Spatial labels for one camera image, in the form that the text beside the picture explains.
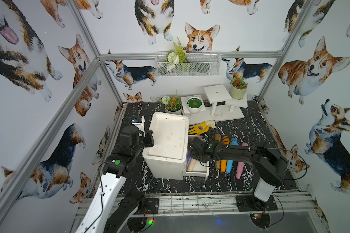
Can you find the purple toy microphone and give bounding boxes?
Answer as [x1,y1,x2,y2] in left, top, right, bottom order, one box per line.
[186,148,192,167]

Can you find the white cabinet bottom drawer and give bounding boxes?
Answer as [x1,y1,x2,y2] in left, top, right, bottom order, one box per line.
[183,135,210,181]

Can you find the gold toy microphone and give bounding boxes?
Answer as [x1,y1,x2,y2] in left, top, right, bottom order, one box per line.
[214,134,222,171]

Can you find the orange toy microphone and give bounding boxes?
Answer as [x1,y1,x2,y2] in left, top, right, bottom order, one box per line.
[220,136,230,173]

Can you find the blue toy microphone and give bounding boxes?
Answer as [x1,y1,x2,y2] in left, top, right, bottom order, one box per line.
[226,138,238,174]

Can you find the white plastic drawer cabinet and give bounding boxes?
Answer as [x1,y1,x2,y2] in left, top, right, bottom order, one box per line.
[143,112,189,180]

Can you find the pink toy microphone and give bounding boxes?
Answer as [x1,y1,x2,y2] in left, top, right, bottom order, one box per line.
[235,142,249,180]

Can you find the beige toy microphone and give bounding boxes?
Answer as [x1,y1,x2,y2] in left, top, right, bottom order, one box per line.
[187,158,197,172]

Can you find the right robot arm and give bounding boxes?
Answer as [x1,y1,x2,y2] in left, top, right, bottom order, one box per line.
[188,137,288,203]

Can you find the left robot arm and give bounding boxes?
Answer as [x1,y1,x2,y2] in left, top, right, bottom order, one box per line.
[76,123,154,233]

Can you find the yellow work glove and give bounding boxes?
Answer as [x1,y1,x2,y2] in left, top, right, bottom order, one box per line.
[188,120,216,136]

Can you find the white pot green moss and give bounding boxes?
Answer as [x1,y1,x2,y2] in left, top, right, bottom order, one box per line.
[187,97,203,114]

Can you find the white tiered display stand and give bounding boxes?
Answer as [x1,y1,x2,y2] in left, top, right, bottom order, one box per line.
[181,84,248,125]

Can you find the white pot orange flowers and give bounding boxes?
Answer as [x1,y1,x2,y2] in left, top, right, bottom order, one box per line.
[161,91,182,115]

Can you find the green pot red flowers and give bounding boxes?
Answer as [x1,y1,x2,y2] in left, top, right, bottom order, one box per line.
[229,76,248,100]

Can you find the green fern white flower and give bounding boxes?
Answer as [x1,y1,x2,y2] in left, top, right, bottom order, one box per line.
[166,38,187,72]

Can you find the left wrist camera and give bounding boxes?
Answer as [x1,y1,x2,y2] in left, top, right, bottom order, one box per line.
[131,116,145,136]

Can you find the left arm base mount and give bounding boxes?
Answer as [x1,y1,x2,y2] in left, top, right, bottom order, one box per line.
[133,198,159,215]

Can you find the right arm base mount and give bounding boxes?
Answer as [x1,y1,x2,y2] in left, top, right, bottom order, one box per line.
[235,195,278,212]

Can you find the white wire wall basket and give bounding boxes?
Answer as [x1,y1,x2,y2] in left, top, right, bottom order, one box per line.
[155,51,221,77]

